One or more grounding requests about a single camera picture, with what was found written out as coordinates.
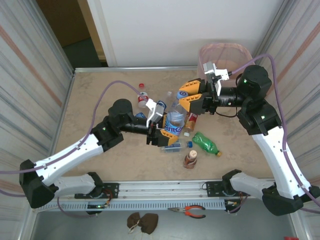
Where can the large clear bottle blue cap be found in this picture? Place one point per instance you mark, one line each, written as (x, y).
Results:
(175, 117)

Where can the red gold label bottle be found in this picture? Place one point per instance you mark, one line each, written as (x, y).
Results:
(191, 120)

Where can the clear plastic bottle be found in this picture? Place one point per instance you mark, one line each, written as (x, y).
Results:
(170, 97)

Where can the green bottle yellow cap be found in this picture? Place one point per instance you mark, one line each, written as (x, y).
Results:
(203, 142)

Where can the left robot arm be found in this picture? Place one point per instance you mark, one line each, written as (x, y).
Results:
(75, 152)

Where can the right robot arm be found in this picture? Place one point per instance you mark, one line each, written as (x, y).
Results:
(272, 155)

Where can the cream ribbed bin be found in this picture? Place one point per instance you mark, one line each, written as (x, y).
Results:
(201, 72)

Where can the pink bin liner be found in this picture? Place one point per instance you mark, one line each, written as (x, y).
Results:
(225, 48)

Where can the small clear bottle blue label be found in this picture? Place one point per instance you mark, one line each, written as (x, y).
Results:
(175, 147)

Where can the loose white bottle cap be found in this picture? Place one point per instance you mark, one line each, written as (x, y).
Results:
(186, 134)

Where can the brown bottle tan cap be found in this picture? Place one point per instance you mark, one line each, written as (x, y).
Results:
(190, 160)

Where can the clear bottle red cap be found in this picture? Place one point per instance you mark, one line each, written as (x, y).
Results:
(142, 100)

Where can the loose red bottle cap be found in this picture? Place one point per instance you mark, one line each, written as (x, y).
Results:
(142, 85)

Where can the brown cloth pouch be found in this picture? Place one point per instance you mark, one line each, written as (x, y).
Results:
(149, 223)
(133, 220)

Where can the brown wooden door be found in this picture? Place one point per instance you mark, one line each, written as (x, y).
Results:
(62, 20)

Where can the small red object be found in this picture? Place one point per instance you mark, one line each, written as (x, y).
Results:
(291, 238)

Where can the aluminium mounting rail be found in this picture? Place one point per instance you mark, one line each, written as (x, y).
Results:
(162, 188)

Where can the white door frame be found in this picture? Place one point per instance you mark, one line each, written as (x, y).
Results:
(102, 30)

